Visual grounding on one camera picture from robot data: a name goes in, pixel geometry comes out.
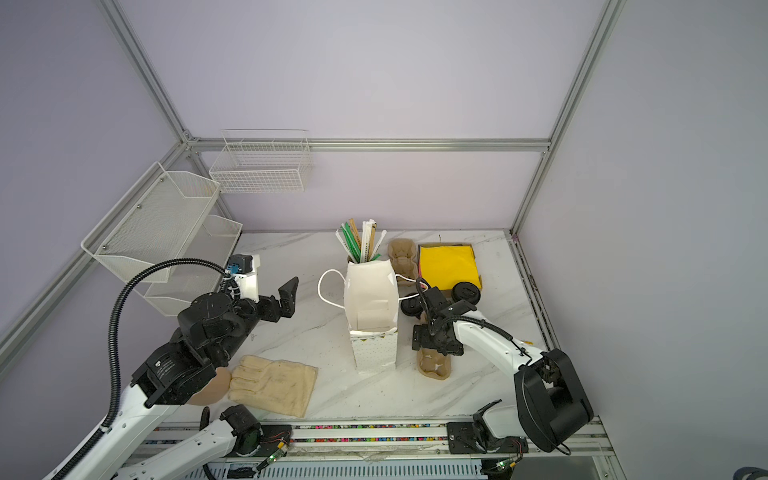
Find pulp two-cup carrier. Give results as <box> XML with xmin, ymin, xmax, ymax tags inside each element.
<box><xmin>412</xmin><ymin>312</ymin><xmax>452</xmax><ymax>381</ymax></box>

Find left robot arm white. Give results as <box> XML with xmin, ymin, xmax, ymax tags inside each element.
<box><xmin>48</xmin><ymin>277</ymin><xmax>299</xmax><ymax>479</ymax></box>

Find stacked pulp cup carriers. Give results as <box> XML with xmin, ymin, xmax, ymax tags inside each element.
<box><xmin>388</xmin><ymin>238</ymin><xmax>418</xmax><ymax>286</ymax></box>

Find black corrugated cable left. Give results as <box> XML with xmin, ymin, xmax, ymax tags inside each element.
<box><xmin>50</xmin><ymin>257</ymin><xmax>232</xmax><ymax>480</ymax></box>

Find cartoon animal paper gift bag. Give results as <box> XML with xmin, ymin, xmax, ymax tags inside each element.
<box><xmin>317</xmin><ymin>260</ymin><xmax>417</xmax><ymax>374</ymax></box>

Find black plastic cup lids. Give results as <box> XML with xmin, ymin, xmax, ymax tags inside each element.
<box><xmin>400</xmin><ymin>296</ymin><xmax>424</xmax><ymax>319</ymax></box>

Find white mesh shelf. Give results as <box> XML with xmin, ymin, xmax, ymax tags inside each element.
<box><xmin>141</xmin><ymin>215</ymin><xmax>242</xmax><ymax>317</ymax></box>
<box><xmin>81</xmin><ymin>163</ymin><xmax>220</xmax><ymax>282</ymax></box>

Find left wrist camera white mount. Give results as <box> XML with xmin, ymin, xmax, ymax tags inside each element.
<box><xmin>227</xmin><ymin>254</ymin><xmax>261</xmax><ymax>301</ymax></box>

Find white mesh shelf upper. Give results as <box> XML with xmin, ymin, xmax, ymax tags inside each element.
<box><xmin>81</xmin><ymin>163</ymin><xmax>220</xmax><ymax>282</ymax></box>

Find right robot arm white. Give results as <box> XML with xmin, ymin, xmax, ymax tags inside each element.
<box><xmin>401</xmin><ymin>287</ymin><xmax>594</xmax><ymax>455</ymax></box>

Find beige work glove left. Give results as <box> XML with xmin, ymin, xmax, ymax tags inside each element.
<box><xmin>227</xmin><ymin>355</ymin><xmax>318</xmax><ymax>418</ymax></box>

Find green wrapped straw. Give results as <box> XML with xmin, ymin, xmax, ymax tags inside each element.
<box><xmin>336</xmin><ymin>219</ymin><xmax>387</xmax><ymax>264</ymax></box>

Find green paper cup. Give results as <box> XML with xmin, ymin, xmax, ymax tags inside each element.
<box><xmin>451</xmin><ymin>281</ymin><xmax>481</xmax><ymax>305</ymax></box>

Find aluminium frame profiles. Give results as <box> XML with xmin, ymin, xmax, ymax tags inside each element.
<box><xmin>1</xmin><ymin>1</ymin><xmax>625</xmax><ymax>378</ymax></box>

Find white wire basket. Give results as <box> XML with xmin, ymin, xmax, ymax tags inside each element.
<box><xmin>209</xmin><ymin>129</ymin><xmax>313</xmax><ymax>194</ymax></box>

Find white mesh shelf lower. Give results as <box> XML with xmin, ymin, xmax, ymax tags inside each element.
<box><xmin>141</xmin><ymin>215</ymin><xmax>242</xmax><ymax>317</ymax></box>

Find cardboard box yellow napkins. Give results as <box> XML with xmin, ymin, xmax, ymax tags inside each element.
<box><xmin>417</xmin><ymin>243</ymin><xmax>482</xmax><ymax>291</ymax></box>

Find kraft bowl with green plant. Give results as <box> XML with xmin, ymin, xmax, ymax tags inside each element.
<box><xmin>187</xmin><ymin>367</ymin><xmax>231</xmax><ymax>406</ymax></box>

